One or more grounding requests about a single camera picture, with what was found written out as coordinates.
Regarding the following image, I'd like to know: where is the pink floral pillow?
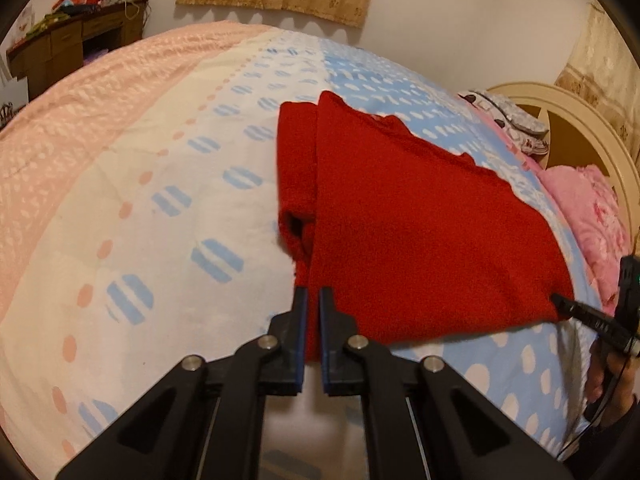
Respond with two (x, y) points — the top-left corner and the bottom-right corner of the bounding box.
(537, 164), (633, 317)

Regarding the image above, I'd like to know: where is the white paper bag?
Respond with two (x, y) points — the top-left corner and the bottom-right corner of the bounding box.
(0, 76), (29, 113)

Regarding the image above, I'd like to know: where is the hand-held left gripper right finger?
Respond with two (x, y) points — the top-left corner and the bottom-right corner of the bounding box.
(319, 287), (573, 480)

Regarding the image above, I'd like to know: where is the dark wooden desk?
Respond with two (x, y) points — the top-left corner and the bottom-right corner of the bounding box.
(6, 0), (151, 104)

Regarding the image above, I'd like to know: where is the polka dot bed sheet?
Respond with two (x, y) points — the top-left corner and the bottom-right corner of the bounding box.
(0, 21), (608, 466)

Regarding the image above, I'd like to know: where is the person's right forearm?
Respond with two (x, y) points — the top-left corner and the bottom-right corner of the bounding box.
(565, 394), (640, 467)

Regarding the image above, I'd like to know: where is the beige floral side curtain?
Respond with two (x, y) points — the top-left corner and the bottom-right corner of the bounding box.
(552, 0), (640, 163)

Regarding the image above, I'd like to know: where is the person's right hand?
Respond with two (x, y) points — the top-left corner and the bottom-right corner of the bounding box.
(584, 339), (620, 415)

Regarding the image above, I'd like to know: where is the cream wooden headboard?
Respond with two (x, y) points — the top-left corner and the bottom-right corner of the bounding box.
(486, 81), (640, 246)

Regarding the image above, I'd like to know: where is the red embroidered knit sweater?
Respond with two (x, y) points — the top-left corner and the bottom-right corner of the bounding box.
(276, 90), (576, 362)

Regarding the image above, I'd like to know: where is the white card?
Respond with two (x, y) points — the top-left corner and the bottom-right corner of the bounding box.
(9, 4), (35, 45)

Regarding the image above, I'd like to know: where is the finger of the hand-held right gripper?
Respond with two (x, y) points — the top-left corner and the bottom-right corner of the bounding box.
(550, 294), (639, 359)

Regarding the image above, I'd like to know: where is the grey patterned pillow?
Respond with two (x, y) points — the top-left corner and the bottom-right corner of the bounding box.
(456, 88), (551, 155)

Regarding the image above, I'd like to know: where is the green cloth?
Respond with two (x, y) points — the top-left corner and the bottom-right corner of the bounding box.
(27, 11), (71, 38)

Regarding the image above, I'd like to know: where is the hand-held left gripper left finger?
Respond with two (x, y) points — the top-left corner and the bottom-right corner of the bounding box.
(54, 287), (308, 480)

